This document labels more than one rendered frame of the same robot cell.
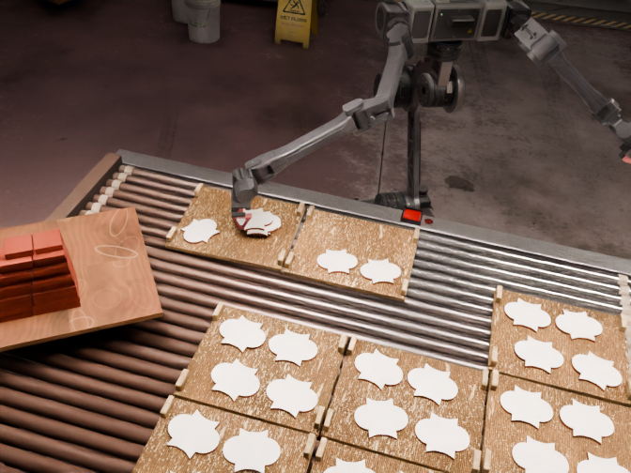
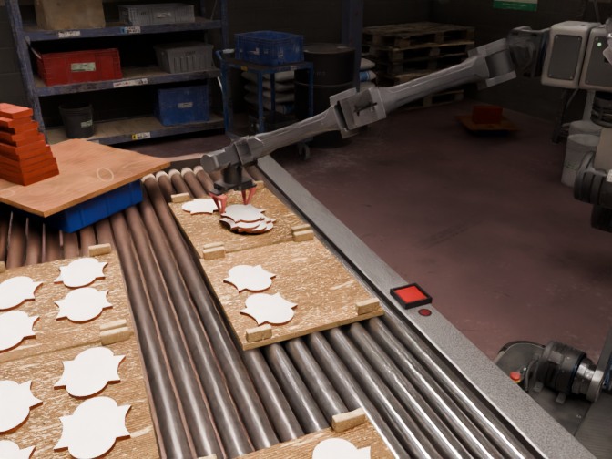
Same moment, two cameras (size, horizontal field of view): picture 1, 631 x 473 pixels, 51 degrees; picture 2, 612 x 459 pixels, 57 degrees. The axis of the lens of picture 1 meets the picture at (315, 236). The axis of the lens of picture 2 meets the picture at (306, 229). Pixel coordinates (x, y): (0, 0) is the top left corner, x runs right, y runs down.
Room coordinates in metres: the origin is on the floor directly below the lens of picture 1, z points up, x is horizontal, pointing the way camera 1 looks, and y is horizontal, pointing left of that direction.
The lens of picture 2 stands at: (1.05, -1.18, 1.70)
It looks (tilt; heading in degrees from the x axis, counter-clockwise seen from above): 26 degrees down; 56
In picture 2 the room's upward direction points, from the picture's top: straight up
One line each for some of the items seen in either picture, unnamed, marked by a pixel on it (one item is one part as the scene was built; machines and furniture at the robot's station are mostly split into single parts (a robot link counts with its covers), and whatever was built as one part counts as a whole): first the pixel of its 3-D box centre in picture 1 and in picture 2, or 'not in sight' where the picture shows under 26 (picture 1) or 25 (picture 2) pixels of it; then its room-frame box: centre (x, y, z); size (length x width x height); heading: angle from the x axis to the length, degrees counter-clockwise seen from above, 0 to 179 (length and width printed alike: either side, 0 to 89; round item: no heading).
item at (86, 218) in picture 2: not in sight; (76, 193); (1.39, 0.68, 0.97); 0.31 x 0.31 x 0.10; 24
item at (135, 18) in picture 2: not in sight; (157, 14); (3.02, 4.19, 1.16); 0.60 x 0.40 x 0.15; 178
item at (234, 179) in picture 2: (240, 193); (232, 175); (1.77, 0.27, 1.08); 0.10 x 0.07 x 0.07; 12
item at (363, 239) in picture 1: (354, 251); (284, 284); (1.70, -0.14, 0.93); 0.41 x 0.35 x 0.02; 79
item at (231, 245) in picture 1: (238, 226); (237, 219); (1.78, 0.28, 0.93); 0.41 x 0.35 x 0.02; 81
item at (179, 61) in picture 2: not in sight; (184, 56); (3.25, 4.17, 0.76); 0.50 x 0.36 x 0.24; 2
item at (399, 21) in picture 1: (398, 30); (517, 55); (2.36, -0.24, 1.45); 0.09 x 0.08 x 0.12; 106
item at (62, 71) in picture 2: not in sight; (78, 63); (2.28, 4.28, 0.78); 0.66 x 0.45 x 0.28; 176
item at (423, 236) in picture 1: (361, 223); (350, 276); (1.89, -0.17, 0.90); 1.95 x 0.05 x 0.05; 78
